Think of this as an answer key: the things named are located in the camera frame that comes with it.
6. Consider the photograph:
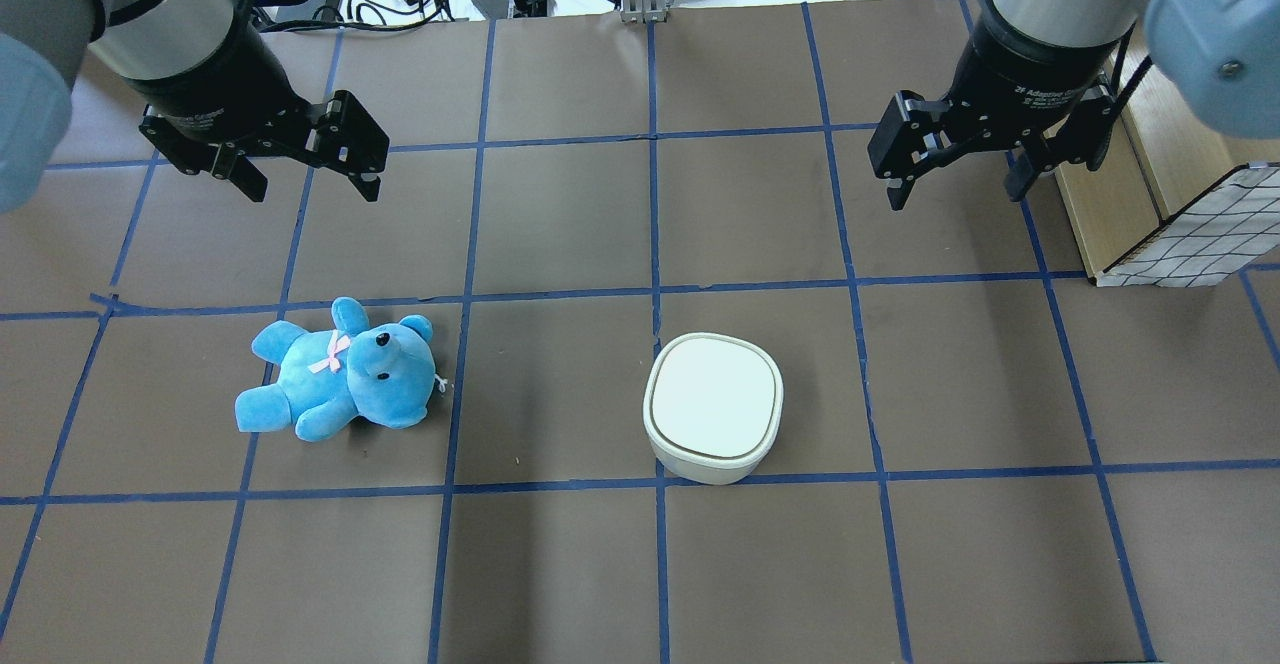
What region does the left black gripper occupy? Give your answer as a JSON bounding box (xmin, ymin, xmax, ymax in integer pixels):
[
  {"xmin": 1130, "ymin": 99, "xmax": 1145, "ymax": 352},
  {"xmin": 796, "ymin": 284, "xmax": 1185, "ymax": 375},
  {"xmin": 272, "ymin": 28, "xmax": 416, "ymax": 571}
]
[{"xmin": 131, "ymin": 14, "xmax": 390, "ymax": 203}]

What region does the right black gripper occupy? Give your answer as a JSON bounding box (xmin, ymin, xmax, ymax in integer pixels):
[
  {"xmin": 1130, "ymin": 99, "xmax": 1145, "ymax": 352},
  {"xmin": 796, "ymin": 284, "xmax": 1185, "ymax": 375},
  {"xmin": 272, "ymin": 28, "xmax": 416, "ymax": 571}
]
[{"xmin": 867, "ymin": 20, "xmax": 1116, "ymax": 210}]

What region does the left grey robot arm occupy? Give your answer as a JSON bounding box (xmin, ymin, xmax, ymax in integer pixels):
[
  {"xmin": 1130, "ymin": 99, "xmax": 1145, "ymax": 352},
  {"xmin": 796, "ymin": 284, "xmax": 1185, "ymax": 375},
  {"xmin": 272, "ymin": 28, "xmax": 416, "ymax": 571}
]
[{"xmin": 1, "ymin": 0, "xmax": 390, "ymax": 212}]

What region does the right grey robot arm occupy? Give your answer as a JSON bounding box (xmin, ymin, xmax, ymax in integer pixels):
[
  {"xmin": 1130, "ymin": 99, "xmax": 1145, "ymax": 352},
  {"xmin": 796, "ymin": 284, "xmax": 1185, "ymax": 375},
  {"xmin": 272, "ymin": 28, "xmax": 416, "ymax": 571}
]
[{"xmin": 868, "ymin": 0, "xmax": 1279, "ymax": 210}]

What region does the white trash can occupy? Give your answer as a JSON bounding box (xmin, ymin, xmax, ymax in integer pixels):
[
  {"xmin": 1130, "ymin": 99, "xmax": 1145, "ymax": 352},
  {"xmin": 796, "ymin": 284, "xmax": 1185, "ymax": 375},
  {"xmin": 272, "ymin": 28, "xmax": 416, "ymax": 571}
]
[{"xmin": 643, "ymin": 331, "xmax": 785, "ymax": 486}]

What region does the wooden box with grid cloth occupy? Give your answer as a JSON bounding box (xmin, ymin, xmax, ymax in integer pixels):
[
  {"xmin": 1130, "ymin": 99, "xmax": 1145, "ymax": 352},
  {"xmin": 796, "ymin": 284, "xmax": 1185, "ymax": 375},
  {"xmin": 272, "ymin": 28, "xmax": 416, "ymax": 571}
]
[{"xmin": 1056, "ymin": 68, "xmax": 1279, "ymax": 289}]

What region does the blue teddy bear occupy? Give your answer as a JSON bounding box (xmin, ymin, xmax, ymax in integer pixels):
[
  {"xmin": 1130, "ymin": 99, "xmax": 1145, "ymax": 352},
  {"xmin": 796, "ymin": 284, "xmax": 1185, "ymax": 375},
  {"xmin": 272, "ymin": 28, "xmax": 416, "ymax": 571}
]
[{"xmin": 234, "ymin": 298, "xmax": 449, "ymax": 441}]

